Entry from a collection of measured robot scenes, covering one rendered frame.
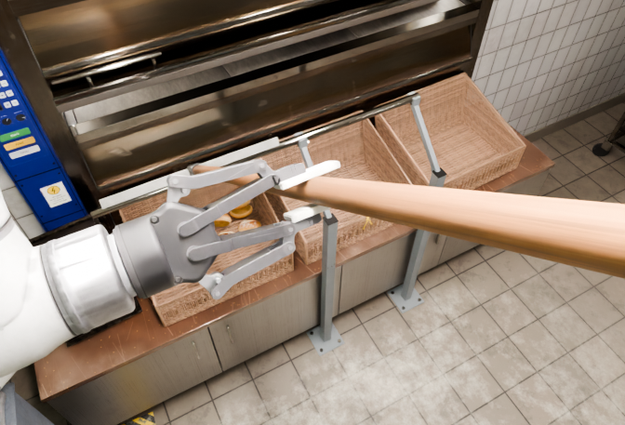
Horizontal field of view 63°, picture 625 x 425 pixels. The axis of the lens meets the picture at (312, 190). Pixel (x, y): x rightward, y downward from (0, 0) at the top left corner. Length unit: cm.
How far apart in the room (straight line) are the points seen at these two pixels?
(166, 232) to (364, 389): 210
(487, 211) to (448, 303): 253
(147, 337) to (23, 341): 160
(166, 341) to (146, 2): 119
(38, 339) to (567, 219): 41
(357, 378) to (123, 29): 179
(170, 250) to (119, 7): 131
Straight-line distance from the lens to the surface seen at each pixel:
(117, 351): 210
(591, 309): 306
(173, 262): 52
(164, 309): 199
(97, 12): 175
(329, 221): 181
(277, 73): 207
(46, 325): 50
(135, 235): 49
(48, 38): 176
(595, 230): 24
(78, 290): 49
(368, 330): 267
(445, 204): 31
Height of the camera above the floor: 238
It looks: 49 degrees down
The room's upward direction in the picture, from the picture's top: straight up
